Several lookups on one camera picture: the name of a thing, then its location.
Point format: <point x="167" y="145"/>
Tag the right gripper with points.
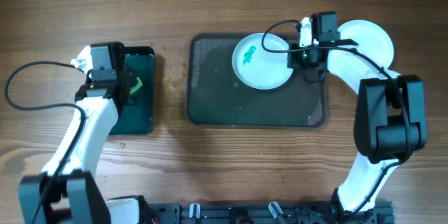
<point x="302" y="61"/>

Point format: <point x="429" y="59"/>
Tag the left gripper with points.
<point x="127" y="86"/>

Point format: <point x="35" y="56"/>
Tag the green yellow sponge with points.
<point x="136" y="87"/>

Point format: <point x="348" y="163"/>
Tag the pale blue plate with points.
<point x="258" y="68"/>

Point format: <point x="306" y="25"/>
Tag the white plate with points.
<point x="372" y="40"/>

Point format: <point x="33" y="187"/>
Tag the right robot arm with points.
<point x="389" y="125"/>

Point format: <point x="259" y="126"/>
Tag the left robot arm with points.
<point x="65" y="190"/>

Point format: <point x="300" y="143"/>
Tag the black serving tray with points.
<point x="215" y="96"/>

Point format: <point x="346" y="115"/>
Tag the black water basin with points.
<point x="137" y="114"/>

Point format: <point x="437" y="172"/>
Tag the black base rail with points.
<point x="273" y="213"/>

